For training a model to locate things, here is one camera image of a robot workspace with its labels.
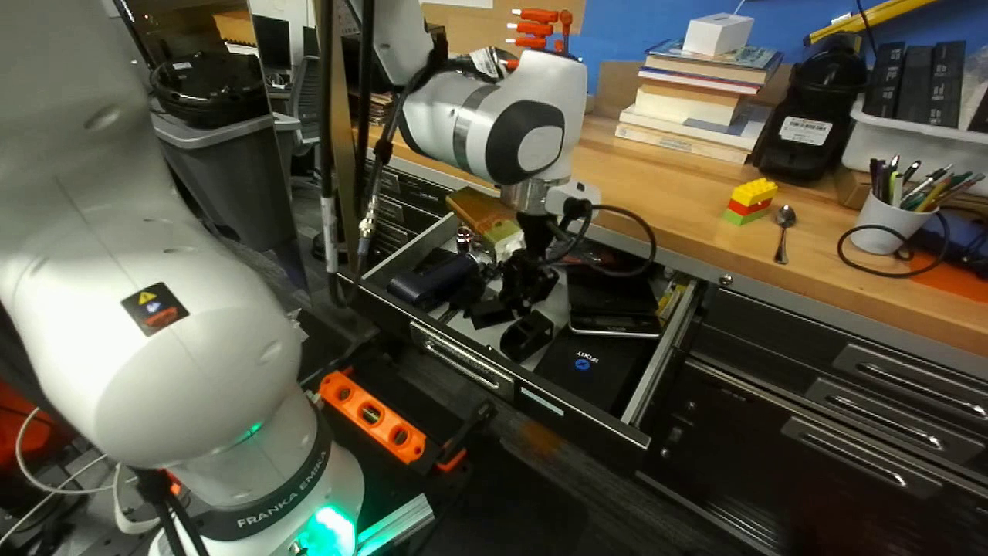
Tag white pen cup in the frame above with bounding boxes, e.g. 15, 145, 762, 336
849, 198, 930, 255

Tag grey trash bin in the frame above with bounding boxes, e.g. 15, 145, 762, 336
150, 110, 309, 287

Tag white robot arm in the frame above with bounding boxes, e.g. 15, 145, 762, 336
0, 0, 364, 556

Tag black cable loop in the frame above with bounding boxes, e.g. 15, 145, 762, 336
834, 211, 954, 280

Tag small white box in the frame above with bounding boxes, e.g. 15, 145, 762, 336
681, 13, 754, 58

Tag gold wrist camera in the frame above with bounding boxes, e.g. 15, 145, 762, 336
449, 189, 525, 261

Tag black tool drawer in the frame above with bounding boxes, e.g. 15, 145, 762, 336
360, 212, 698, 470

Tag orange T-handle tool set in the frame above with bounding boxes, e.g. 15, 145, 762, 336
506, 6, 574, 54

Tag stack of books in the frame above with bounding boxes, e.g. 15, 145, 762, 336
613, 46, 791, 164

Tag black label printer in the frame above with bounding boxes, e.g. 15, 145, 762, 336
749, 39, 868, 183

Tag black tablet device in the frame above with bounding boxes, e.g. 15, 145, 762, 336
567, 268, 660, 336

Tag yellow red green lego block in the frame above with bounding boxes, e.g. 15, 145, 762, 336
722, 175, 778, 224

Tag metal spoon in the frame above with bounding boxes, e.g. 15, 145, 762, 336
774, 204, 797, 265

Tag black box with blue logo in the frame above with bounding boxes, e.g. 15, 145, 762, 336
538, 331, 654, 413

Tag orange spirit level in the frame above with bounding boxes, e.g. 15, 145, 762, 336
318, 369, 426, 466

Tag yellow level tool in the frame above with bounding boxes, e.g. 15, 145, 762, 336
805, 0, 934, 46

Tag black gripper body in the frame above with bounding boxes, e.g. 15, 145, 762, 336
501, 212, 558, 308

